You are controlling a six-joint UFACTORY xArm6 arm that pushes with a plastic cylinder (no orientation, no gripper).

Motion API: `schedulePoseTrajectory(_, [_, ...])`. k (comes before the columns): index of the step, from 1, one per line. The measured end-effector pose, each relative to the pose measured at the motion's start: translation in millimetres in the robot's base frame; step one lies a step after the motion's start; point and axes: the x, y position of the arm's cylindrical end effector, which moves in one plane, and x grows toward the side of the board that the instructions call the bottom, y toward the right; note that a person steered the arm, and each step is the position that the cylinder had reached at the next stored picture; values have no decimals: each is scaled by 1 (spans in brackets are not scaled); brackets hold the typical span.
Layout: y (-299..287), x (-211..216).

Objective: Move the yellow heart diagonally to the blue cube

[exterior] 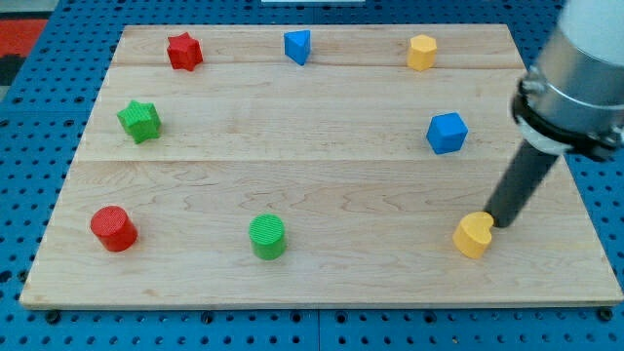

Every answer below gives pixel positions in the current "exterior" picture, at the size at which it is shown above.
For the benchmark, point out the wooden board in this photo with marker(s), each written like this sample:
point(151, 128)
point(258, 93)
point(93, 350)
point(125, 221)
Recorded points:
point(337, 149)

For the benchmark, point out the green cylinder block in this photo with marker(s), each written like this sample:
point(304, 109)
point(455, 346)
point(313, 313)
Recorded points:
point(268, 236)

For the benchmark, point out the yellow hexagon block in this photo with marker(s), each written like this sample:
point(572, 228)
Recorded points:
point(421, 52)

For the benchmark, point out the red cylinder block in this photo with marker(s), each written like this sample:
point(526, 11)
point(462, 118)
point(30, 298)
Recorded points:
point(114, 228)

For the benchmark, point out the green star block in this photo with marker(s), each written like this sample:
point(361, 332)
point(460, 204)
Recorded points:
point(140, 120)

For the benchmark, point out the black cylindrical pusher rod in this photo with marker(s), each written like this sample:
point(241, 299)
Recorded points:
point(524, 174)

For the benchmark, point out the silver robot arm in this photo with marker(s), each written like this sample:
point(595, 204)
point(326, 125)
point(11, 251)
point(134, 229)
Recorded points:
point(569, 102)

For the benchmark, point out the red star block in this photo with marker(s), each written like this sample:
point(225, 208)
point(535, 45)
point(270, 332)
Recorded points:
point(184, 52)

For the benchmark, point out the blue triangle block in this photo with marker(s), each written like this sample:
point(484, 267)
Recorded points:
point(297, 45)

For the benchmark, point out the yellow heart block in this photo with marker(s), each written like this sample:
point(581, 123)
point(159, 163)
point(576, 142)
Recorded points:
point(472, 235)

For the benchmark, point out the blue cube block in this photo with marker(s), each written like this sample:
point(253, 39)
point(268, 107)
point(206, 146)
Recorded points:
point(446, 133)

